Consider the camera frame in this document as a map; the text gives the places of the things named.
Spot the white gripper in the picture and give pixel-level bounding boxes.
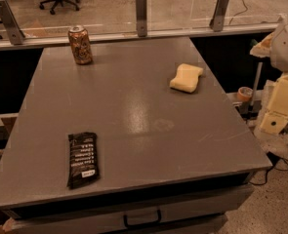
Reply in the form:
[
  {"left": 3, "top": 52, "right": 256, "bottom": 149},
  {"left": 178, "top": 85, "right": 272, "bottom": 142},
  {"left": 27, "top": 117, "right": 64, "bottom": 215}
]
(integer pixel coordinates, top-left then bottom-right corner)
[{"left": 260, "top": 73, "right": 288, "bottom": 135}]

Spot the black rxbar chocolate wrapper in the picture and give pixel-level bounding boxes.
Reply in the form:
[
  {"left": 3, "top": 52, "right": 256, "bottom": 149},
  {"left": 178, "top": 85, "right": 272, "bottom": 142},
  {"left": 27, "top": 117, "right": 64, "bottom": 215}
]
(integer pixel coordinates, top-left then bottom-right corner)
[{"left": 67, "top": 132, "right": 100, "bottom": 189}]

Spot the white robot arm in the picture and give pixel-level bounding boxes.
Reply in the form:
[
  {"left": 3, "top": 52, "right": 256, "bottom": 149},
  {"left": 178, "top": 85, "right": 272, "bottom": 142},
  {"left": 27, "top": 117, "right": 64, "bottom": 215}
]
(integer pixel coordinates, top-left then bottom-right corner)
[{"left": 260, "top": 15, "right": 288, "bottom": 135}]

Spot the yellow sponge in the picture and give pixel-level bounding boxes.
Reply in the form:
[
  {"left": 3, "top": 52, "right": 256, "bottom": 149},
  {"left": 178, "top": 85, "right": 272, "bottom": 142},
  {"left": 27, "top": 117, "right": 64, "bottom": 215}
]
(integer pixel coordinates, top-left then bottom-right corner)
[{"left": 170, "top": 63, "right": 204, "bottom": 93}]

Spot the orange soda can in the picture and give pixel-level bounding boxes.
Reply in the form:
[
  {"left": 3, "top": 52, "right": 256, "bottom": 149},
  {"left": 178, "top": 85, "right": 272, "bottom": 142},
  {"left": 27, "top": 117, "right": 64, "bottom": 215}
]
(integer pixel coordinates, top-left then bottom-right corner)
[{"left": 68, "top": 25, "right": 93, "bottom": 64}]

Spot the black floor cable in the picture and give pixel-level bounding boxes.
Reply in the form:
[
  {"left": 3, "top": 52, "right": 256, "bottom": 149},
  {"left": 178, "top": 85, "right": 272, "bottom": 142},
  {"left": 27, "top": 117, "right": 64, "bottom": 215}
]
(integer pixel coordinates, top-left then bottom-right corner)
[{"left": 249, "top": 151, "right": 288, "bottom": 187}]

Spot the metal guard rail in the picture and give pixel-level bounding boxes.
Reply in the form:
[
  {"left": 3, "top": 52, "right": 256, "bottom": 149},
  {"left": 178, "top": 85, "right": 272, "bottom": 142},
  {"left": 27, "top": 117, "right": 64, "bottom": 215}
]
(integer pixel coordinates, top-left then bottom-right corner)
[{"left": 0, "top": 22, "right": 278, "bottom": 51}]

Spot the right metal bracket post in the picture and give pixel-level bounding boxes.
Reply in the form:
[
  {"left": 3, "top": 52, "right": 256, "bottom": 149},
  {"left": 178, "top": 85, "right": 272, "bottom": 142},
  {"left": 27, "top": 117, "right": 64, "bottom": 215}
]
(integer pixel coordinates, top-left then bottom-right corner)
[{"left": 210, "top": 0, "right": 229, "bottom": 32}]

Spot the metal bracket post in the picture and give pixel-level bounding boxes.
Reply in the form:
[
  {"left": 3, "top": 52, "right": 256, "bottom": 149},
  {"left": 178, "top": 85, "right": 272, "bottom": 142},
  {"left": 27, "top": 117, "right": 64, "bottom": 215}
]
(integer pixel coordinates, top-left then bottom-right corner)
[
  {"left": 136, "top": 0, "right": 147, "bottom": 37},
  {"left": 210, "top": 0, "right": 229, "bottom": 32},
  {"left": 0, "top": 0, "right": 24, "bottom": 45}
]

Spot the grey drawer with black handle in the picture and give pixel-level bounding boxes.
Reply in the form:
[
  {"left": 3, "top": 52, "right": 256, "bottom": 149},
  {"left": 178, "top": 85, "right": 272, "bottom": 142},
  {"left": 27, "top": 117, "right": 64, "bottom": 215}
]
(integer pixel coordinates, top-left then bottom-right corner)
[{"left": 3, "top": 184, "right": 253, "bottom": 234}]

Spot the middle metal bracket post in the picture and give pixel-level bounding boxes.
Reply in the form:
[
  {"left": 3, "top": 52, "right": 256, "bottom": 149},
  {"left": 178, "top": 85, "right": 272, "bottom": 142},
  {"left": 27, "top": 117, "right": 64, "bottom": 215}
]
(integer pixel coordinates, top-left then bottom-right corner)
[{"left": 136, "top": 0, "right": 147, "bottom": 37}]

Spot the left metal bracket post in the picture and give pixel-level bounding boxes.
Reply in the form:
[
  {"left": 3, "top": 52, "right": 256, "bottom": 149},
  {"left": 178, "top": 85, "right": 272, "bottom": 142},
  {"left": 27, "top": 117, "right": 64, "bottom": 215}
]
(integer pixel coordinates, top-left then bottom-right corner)
[{"left": 0, "top": 0, "right": 24, "bottom": 45}]

